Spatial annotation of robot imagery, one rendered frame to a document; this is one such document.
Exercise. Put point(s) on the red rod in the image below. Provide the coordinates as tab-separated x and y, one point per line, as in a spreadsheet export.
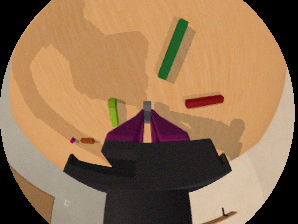
203	101

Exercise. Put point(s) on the orange rod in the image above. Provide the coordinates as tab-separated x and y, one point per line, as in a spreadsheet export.
87	140

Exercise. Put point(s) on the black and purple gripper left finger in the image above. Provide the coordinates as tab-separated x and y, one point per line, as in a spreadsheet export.
131	130

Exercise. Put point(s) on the grey rod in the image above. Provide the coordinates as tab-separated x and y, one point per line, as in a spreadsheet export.
147	111

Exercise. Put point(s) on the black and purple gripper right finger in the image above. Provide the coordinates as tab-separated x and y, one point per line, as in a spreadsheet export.
164	131

